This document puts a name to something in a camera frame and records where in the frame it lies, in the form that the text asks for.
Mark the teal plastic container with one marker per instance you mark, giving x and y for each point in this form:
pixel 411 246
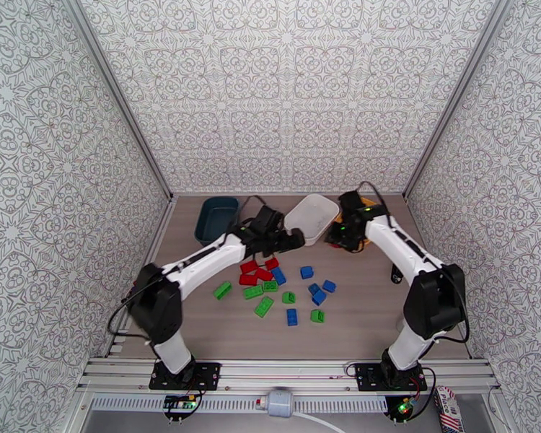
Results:
pixel 216 219

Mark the white plastic container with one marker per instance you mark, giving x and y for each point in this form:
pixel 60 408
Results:
pixel 311 215

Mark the aluminium frame post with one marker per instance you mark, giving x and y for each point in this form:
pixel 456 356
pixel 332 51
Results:
pixel 451 98
pixel 121 98

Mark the white cylindrical plug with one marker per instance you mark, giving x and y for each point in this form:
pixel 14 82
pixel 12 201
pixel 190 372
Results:
pixel 277 402

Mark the long aluminium rail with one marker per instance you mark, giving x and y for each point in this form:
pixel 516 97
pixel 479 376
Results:
pixel 288 371

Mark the flag print box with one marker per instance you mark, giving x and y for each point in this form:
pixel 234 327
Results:
pixel 448 409

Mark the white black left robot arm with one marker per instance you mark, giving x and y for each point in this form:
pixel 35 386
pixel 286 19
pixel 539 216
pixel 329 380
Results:
pixel 207 260

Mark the long blue lego brick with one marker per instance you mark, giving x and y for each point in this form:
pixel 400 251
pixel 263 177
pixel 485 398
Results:
pixel 292 317
pixel 278 275

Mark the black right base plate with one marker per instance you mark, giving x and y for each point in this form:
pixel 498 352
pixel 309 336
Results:
pixel 367 377

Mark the long green lego brick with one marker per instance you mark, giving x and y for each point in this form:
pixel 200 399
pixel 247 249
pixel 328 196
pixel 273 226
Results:
pixel 222 290
pixel 264 306
pixel 253 292

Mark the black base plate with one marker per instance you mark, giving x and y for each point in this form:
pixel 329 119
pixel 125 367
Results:
pixel 207 375
pixel 367 377

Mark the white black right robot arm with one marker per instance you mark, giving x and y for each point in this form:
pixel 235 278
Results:
pixel 401 247

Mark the circuit board with green light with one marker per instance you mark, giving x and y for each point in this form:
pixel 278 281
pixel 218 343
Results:
pixel 405 407

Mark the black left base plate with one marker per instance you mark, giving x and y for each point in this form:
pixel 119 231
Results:
pixel 207 375

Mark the small green lego brick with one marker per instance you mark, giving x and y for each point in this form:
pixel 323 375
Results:
pixel 289 297
pixel 270 286

